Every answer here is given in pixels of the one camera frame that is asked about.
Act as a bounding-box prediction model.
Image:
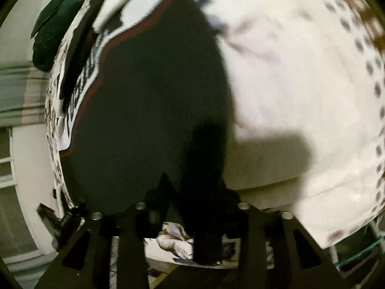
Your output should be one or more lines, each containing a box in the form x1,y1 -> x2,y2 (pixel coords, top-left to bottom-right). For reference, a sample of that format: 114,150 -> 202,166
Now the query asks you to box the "patterned beige cloth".
144,221 -> 241,269

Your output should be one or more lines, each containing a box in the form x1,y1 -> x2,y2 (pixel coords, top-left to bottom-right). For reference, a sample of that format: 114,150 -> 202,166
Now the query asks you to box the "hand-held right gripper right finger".
192,181 -> 350,289

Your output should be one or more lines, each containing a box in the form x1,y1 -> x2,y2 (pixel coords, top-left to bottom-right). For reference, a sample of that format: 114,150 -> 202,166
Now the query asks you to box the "green cord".
334,237 -> 380,268

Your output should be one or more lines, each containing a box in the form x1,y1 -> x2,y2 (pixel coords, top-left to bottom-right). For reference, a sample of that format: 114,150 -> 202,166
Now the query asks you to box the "black garment with red trim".
57,0 -> 239,217

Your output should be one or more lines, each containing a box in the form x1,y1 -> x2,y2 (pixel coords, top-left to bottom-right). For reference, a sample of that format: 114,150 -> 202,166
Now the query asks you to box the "white metal rack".
328,218 -> 385,277

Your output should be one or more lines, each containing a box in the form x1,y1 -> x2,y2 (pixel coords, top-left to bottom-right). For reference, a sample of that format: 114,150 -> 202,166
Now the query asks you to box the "white spotted blanket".
45,0 -> 385,250

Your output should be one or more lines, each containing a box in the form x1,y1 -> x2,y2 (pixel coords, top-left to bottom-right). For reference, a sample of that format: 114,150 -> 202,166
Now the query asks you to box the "dark green cloth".
30,0 -> 95,73

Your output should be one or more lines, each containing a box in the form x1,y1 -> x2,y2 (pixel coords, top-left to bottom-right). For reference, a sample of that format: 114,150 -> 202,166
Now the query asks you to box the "grey striped cloth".
0,65 -> 53,124

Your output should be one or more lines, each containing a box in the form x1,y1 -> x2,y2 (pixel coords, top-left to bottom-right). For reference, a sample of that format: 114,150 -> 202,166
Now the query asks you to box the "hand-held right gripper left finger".
34,173 -> 181,289

